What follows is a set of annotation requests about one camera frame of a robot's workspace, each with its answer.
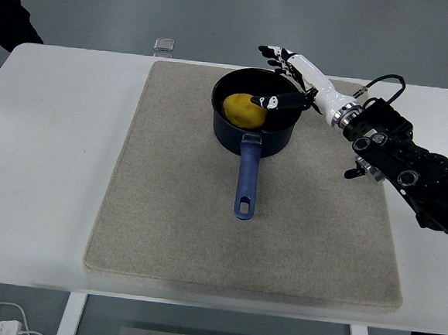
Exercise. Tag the small clear square floor fitting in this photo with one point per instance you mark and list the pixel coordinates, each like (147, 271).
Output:
(164, 44)

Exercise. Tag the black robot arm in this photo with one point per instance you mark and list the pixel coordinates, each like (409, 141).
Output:
(422, 163)

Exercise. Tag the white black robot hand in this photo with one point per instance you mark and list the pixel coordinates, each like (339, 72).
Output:
(325, 92)

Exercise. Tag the beige fabric mat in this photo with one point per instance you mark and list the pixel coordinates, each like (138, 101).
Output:
(173, 218)

